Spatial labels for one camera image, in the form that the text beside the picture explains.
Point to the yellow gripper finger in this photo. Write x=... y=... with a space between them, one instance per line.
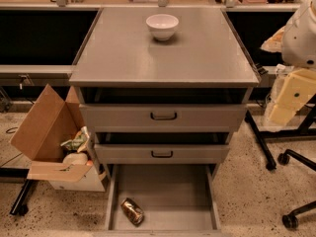
x=280 y=115
x=298 y=88

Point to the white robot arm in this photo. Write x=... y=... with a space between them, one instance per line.
x=298 y=49

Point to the grey drawer cabinet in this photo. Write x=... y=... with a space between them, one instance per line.
x=202 y=64

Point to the grey bottom drawer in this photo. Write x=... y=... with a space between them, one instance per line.
x=177 y=200

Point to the grey drawer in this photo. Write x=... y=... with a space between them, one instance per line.
x=177 y=200
x=162 y=118
x=161 y=154

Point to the grey middle drawer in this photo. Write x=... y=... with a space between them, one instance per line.
x=161 y=154

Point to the grey top drawer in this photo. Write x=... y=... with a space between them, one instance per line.
x=162 y=118

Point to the black table leg right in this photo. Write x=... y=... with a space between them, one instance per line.
x=304 y=131

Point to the black table leg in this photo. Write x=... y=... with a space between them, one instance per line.
x=304 y=131
x=19 y=206

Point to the white ceramic bowl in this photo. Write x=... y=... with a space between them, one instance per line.
x=162 y=26

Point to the crumpled snack bag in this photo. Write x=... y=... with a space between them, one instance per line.
x=79 y=143

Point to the white round object in box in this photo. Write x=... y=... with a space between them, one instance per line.
x=76 y=159

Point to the brown cardboard box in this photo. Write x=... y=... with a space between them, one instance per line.
x=50 y=121

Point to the black table leg left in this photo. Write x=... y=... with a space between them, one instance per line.
x=19 y=206

